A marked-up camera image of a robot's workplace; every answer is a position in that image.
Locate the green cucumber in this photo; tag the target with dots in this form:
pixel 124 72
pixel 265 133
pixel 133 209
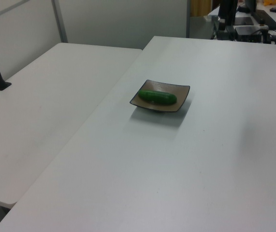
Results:
pixel 157 97

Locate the square brown ceramic plate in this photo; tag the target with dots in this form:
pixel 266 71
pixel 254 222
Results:
pixel 176 96

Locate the brown wooden panel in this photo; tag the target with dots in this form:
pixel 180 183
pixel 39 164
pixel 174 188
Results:
pixel 200 7

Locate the black equipment stand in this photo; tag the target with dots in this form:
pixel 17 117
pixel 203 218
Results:
pixel 228 12

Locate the silver electronics box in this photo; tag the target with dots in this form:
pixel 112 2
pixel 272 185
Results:
pixel 246 30

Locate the black knob button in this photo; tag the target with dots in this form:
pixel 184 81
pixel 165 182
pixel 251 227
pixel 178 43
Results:
pixel 262 23

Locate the black computer mouse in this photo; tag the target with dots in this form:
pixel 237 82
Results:
pixel 275 9

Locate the yellow object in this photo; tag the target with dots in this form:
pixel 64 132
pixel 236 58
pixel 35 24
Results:
pixel 269 2

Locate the grey partition end post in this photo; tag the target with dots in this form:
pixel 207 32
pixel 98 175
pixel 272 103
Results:
pixel 188 19

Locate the grey aluminium partition post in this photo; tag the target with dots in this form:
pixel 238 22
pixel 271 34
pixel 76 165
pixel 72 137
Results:
pixel 61 21

